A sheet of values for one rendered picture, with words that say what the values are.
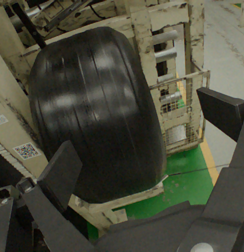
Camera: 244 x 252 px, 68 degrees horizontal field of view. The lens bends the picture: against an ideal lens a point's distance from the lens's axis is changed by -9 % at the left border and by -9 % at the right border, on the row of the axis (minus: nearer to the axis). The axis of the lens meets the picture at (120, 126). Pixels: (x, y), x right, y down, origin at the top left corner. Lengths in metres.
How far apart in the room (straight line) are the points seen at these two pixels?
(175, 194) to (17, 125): 1.46
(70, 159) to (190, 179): 1.73
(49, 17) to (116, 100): 0.56
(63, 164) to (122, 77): 0.32
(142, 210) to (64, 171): 1.63
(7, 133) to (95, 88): 0.36
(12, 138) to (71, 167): 0.54
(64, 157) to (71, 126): 0.28
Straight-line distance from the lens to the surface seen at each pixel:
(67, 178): 0.17
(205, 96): 0.17
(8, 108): 0.62
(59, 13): 0.89
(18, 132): 0.68
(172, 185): 1.85
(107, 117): 0.44
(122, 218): 1.78
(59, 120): 0.46
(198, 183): 1.86
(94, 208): 0.97
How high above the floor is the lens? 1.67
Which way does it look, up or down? 46 degrees down
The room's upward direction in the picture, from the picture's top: 19 degrees counter-clockwise
